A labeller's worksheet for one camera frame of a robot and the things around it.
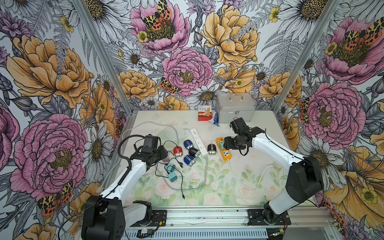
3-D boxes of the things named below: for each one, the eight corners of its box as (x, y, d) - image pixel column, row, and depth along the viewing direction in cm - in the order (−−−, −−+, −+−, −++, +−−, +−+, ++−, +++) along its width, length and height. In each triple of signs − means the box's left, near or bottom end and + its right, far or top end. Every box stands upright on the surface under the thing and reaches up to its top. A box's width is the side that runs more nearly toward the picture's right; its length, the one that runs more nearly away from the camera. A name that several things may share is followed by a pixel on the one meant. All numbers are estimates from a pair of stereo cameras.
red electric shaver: (173, 157, 97) (173, 155, 95) (174, 148, 101) (174, 146, 99) (182, 157, 97) (182, 155, 95) (183, 148, 101) (182, 146, 99)
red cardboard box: (198, 121, 116) (198, 118, 114) (198, 107, 126) (198, 105, 123) (212, 121, 116) (212, 118, 114) (211, 107, 126) (211, 105, 123)
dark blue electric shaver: (183, 161, 95) (182, 159, 93) (188, 156, 98) (188, 153, 95) (191, 167, 93) (190, 165, 90) (196, 161, 95) (196, 159, 93)
